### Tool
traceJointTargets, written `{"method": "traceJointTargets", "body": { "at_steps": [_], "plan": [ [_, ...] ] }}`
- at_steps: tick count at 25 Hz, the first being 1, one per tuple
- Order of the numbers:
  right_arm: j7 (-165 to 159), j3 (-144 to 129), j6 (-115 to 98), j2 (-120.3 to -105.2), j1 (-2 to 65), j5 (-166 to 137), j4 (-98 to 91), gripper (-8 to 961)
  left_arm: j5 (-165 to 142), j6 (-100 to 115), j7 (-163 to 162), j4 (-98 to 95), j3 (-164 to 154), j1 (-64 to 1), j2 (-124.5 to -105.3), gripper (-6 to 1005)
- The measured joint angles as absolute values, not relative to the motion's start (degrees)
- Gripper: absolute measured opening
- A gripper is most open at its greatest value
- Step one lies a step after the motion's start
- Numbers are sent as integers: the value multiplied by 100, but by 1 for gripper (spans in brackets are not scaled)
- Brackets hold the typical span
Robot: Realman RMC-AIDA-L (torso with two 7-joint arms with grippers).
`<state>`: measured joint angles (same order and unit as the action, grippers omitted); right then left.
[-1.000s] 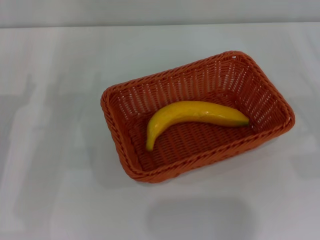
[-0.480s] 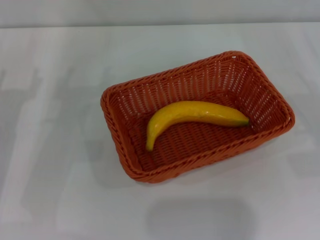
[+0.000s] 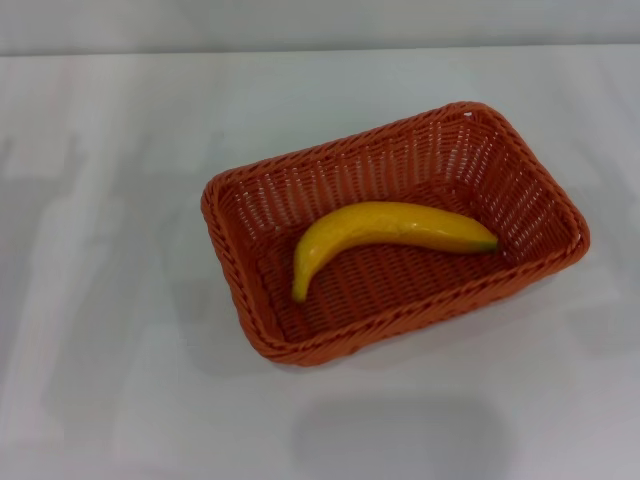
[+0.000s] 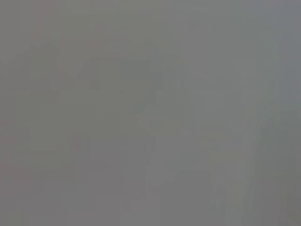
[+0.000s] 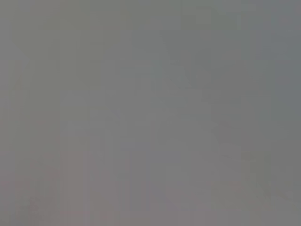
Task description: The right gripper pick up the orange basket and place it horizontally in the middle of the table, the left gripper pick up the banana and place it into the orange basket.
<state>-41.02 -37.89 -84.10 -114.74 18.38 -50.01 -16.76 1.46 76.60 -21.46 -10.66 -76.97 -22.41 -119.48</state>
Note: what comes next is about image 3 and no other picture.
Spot yellow banana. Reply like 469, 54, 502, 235
291, 200, 500, 304

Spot orange woven plastic basket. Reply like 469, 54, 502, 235
198, 101, 587, 369

